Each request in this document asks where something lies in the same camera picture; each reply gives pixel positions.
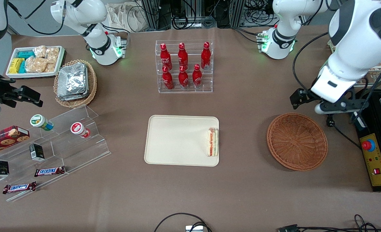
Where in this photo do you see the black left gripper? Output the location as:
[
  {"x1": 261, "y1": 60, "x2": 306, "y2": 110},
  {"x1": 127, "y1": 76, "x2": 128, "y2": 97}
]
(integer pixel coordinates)
[{"x1": 290, "y1": 89, "x2": 320, "y2": 109}]

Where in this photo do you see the triangular sandwich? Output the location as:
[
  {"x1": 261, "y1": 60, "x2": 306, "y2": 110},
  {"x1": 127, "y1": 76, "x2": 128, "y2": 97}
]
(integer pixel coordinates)
[{"x1": 207, "y1": 128, "x2": 219, "y2": 157}]

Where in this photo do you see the brown round wicker basket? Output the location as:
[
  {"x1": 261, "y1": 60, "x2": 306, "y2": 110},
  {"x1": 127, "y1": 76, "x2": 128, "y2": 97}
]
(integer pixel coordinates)
[{"x1": 267, "y1": 112, "x2": 328, "y2": 171}]

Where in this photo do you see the white rectangular snack tray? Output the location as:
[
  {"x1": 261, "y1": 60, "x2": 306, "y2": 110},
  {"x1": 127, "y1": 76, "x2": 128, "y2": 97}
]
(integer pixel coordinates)
[{"x1": 6, "y1": 46, "x2": 65, "y2": 79}]

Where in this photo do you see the oval tan wicker basket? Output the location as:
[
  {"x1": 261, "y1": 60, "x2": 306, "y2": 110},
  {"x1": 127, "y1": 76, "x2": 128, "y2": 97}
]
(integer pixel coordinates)
[{"x1": 53, "y1": 59, "x2": 97, "y2": 108}]

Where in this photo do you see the beige rectangular tray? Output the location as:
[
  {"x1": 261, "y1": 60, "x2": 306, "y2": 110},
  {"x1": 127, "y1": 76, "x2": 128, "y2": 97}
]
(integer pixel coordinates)
[{"x1": 144, "y1": 115, "x2": 220, "y2": 167}]

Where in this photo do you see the green lid yoghurt cup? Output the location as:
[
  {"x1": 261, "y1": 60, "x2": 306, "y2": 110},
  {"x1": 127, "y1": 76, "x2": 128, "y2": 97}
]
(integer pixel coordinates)
[{"x1": 30, "y1": 114, "x2": 54, "y2": 131}]

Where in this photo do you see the yellow snack packet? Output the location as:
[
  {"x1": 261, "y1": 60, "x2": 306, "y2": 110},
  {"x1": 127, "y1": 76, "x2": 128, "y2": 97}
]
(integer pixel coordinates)
[{"x1": 9, "y1": 58, "x2": 25, "y2": 74}]

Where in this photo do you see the silver foil package stack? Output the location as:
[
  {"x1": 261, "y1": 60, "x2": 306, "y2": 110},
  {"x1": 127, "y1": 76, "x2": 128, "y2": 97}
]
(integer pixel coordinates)
[{"x1": 57, "y1": 63, "x2": 89, "y2": 101}]

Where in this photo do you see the red tartan cookie box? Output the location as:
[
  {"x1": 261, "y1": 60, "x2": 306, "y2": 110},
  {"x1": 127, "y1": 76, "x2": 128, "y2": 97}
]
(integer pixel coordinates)
[{"x1": 0, "y1": 125, "x2": 30, "y2": 158}]

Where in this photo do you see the red lid yoghurt cup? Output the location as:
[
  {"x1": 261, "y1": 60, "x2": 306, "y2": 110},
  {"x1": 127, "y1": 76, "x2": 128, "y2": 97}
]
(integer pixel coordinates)
[{"x1": 70, "y1": 122, "x2": 91, "y2": 139}]

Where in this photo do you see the clear acrylic stepped stand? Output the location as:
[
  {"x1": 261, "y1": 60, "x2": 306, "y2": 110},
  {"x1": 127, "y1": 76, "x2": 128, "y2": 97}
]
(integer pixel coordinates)
[{"x1": 0, "y1": 105, "x2": 111, "y2": 202}]

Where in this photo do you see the brown snickers bar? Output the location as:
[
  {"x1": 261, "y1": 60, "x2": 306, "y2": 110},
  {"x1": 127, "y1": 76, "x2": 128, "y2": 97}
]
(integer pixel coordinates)
[
  {"x1": 3, "y1": 181, "x2": 37, "y2": 194},
  {"x1": 34, "y1": 166, "x2": 66, "y2": 177}
]

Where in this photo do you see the red emergency stop button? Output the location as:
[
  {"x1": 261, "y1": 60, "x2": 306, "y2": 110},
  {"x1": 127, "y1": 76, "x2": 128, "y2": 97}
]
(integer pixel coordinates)
[{"x1": 362, "y1": 139, "x2": 376, "y2": 152}]

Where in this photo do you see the clear acrylic bottle rack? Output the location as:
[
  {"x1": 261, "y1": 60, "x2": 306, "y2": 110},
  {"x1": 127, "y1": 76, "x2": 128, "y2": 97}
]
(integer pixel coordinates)
[{"x1": 155, "y1": 40, "x2": 214, "y2": 94}]

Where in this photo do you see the black control box yellow panel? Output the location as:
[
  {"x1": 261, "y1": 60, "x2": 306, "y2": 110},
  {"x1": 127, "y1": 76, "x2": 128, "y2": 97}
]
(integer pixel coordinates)
[{"x1": 351, "y1": 90, "x2": 381, "y2": 193}]

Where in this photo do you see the red cola bottle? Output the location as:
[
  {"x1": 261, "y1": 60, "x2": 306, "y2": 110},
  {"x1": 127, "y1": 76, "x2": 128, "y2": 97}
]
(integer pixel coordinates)
[
  {"x1": 178, "y1": 42, "x2": 188, "y2": 69},
  {"x1": 162, "y1": 66, "x2": 174, "y2": 90},
  {"x1": 160, "y1": 43, "x2": 172, "y2": 70},
  {"x1": 178, "y1": 65, "x2": 189, "y2": 89},
  {"x1": 192, "y1": 64, "x2": 203, "y2": 88},
  {"x1": 201, "y1": 42, "x2": 211, "y2": 70}
]

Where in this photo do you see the beige crumpled bag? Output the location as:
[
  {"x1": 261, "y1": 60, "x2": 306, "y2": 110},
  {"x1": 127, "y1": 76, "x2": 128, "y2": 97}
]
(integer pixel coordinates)
[{"x1": 105, "y1": 3, "x2": 149, "y2": 33}]

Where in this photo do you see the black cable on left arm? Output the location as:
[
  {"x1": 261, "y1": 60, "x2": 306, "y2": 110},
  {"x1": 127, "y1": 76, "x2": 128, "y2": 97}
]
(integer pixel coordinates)
[{"x1": 292, "y1": 32, "x2": 331, "y2": 94}]

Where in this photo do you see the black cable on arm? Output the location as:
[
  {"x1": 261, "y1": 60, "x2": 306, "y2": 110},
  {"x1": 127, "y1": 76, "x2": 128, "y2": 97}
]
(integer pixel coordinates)
[
  {"x1": 292, "y1": 32, "x2": 331, "y2": 94},
  {"x1": 8, "y1": 0, "x2": 65, "y2": 35}
]

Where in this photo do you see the black power cable with plug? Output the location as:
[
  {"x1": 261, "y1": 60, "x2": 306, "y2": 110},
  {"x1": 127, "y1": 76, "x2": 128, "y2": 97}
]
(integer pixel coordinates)
[{"x1": 326, "y1": 114, "x2": 362, "y2": 150}]

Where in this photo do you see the black left camera mount bracket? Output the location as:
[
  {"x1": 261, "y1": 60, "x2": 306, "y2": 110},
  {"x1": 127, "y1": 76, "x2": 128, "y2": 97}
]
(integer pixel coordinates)
[{"x1": 324, "y1": 98, "x2": 369, "y2": 114}]

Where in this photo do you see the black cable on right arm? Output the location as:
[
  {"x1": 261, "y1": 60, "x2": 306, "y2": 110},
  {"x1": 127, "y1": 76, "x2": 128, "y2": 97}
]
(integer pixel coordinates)
[{"x1": 8, "y1": 0, "x2": 65, "y2": 35}]

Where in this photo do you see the black cable bundle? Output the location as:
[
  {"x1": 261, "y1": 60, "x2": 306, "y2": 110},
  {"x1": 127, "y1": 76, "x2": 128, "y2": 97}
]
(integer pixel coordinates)
[{"x1": 243, "y1": 0, "x2": 278, "y2": 27}]

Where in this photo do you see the black cable with connector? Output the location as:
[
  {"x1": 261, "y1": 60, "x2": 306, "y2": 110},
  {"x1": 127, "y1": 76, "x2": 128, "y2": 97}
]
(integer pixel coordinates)
[{"x1": 276, "y1": 214, "x2": 381, "y2": 232}]

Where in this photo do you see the black coiled cable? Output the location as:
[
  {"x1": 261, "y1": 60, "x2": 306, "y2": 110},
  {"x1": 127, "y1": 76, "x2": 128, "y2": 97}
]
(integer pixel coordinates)
[{"x1": 172, "y1": 14, "x2": 198, "y2": 30}]

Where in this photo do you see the aluminium profile frame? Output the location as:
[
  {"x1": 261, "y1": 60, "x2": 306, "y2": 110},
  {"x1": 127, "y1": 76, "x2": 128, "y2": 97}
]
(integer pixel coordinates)
[{"x1": 139, "y1": 0, "x2": 245, "y2": 31}]

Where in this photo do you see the black looped cable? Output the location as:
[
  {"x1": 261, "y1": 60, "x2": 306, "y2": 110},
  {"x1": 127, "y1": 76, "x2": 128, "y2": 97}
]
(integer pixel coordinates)
[{"x1": 154, "y1": 213, "x2": 213, "y2": 232}]

